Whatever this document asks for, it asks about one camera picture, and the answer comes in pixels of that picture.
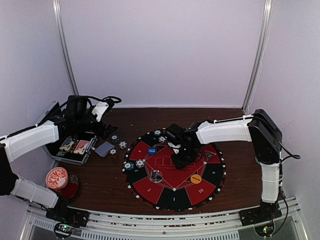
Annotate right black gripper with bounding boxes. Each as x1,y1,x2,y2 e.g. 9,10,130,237
171,145,199,169

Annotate green white chip stack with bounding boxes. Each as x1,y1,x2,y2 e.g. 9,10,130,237
111,135,120,143

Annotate white grey chip stack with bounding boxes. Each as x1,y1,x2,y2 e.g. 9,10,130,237
118,141,128,149

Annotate white chips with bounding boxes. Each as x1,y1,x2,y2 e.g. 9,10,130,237
158,136,166,143
135,159,145,169

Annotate triangular all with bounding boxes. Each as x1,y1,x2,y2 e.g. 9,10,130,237
204,150,217,161

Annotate green chips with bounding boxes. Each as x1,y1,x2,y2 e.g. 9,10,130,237
123,162,135,171
153,129,162,136

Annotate blue small blind button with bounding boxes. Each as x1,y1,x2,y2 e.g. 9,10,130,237
147,147,158,156

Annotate orange big blind button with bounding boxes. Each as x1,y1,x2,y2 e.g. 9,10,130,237
190,174,202,184

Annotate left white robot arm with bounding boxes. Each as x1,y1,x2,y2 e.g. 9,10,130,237
0,95,122,222

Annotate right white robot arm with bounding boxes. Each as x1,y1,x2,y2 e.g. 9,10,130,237
164,109,301,221

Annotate blue playing card deck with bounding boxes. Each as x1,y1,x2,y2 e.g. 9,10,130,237
94,141,115,158

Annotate red black chip stack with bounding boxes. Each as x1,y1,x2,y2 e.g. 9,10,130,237
109,149,118,159

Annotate red gold card box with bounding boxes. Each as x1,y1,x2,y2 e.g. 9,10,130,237
73,140,90,155

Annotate aluminium poker case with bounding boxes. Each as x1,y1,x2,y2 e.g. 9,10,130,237
39,95,104,165

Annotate black gold card box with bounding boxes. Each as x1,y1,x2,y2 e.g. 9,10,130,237
59,137,77,153

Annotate round red black poker mat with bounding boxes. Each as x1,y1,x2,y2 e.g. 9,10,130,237
122,128,227,212

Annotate red floral round tin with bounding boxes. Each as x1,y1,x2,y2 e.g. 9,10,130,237
45,167,69,191

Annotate dark red round lid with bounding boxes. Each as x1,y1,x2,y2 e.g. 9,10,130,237
59,172,79,199

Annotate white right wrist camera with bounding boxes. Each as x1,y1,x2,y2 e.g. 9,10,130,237
167,141,181,154

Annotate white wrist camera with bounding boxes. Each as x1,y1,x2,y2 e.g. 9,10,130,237
91,101,110,122
167,141,181,154

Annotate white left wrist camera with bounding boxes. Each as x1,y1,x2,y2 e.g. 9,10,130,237
91,101,110,122

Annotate front aluminium rail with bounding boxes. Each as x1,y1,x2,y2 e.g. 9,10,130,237
18,196,310,240

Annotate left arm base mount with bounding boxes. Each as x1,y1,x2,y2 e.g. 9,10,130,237
45,197,90,228

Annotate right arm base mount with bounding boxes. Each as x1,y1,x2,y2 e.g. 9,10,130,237
239,207,282,227

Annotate left aluminium frame post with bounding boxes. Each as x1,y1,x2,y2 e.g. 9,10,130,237
52,0,80,95

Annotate aluminium frame post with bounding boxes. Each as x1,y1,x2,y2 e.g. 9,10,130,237
52,0,80,95
242,0,274,114

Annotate right aluminium frame post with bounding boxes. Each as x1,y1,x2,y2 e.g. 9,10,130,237
242,0,274,114

